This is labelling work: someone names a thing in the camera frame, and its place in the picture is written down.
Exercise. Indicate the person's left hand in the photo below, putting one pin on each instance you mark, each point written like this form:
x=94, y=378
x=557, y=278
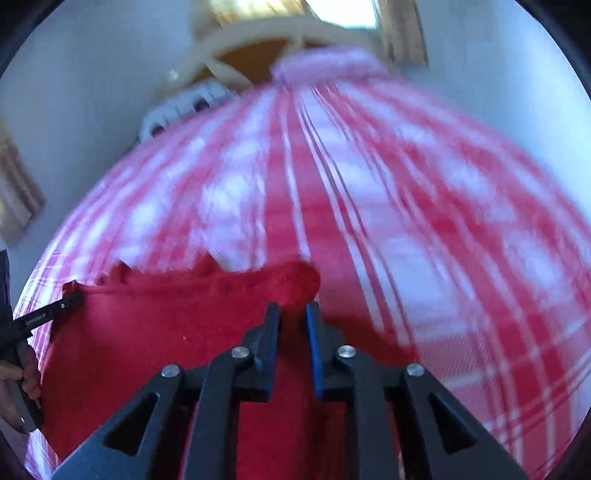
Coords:
x=31, y=374

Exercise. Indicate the pink floral pillow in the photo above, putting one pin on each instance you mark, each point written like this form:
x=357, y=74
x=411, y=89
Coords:
x=328, y=64

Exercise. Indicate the cream and wood headboard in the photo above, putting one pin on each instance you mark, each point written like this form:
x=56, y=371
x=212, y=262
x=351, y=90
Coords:
x=258, y=55

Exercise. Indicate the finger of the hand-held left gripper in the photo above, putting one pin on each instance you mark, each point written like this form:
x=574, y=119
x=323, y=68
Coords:
x=46, y=316

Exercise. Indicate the window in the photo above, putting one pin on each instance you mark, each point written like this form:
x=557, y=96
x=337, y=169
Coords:
x=346, y=11

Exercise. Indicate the red beaded knit sweater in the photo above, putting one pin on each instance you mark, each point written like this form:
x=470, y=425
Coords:
x=138, y=332

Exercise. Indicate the narrow beige floral curtain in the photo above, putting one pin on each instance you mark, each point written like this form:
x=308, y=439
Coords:
x=408, y=32

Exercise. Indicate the beige side curtain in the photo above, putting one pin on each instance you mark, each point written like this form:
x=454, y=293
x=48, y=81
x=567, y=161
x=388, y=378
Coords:
x=18, y=189

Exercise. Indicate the wide yellow window curtain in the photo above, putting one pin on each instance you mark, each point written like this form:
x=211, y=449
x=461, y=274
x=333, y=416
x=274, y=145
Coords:
x=240, y=9

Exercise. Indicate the white patterned pillow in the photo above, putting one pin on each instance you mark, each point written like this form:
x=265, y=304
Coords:
x=184, y=108

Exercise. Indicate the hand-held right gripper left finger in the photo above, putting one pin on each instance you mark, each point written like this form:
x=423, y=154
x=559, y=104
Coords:
x=270, y=332

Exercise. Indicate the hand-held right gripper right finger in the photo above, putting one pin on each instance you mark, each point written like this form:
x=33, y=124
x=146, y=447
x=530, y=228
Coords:
x=315, y=341

